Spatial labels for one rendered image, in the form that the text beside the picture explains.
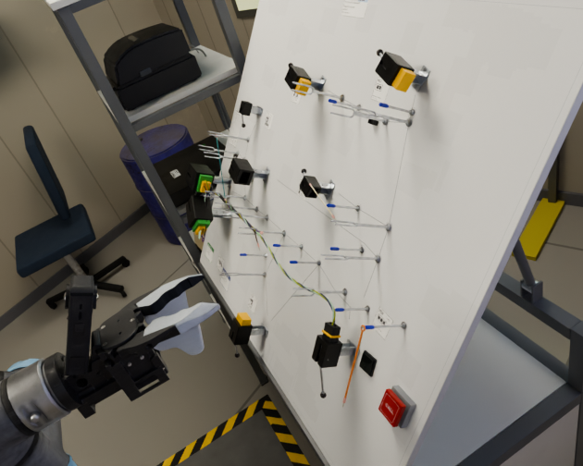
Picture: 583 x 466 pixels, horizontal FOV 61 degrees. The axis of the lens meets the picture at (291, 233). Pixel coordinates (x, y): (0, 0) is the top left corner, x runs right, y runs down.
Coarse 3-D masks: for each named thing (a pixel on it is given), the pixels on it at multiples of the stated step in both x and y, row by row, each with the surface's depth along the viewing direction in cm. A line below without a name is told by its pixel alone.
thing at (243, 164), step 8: (232, 160) 145; (240, 160) 145; (232, 168) 145; (240, 168) 140; (248, 168) 142; (232, 176) 144; (240, 176) 142; (248, 176) 143; (256, 176) 148; (264, 176) 150; (240, 184) 144; (248, 184) 145
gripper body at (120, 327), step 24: (120, 312) 63; (96, 336) 60; (120, 336) 58; (48, 360) 58; (96, 360) 59; (120, 360) 58; (144, 360) 60; (72, 384) 59; (96, 384) 60; (120, 384) 59; (144, 384) 61; (72, 408) 58
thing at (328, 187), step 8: (304, 168) 122; (304, 176) 117; (304, 184) 118; (312, 184) 115; (320, 184) 118; (328, 184) 120; (304, 192) 117; (312, 192) 118; (320, 192) 119; (328, 192) 121
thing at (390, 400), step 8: (392, 392) 94; (384, 400) 95; (392, 400) 93; (400, 400) 92; (384, 408) 95; (392, 408) 93; (400, 408) 91; (384, 416) 95; (392, 416) 93; (400, 416) 92; (392, 424) 93
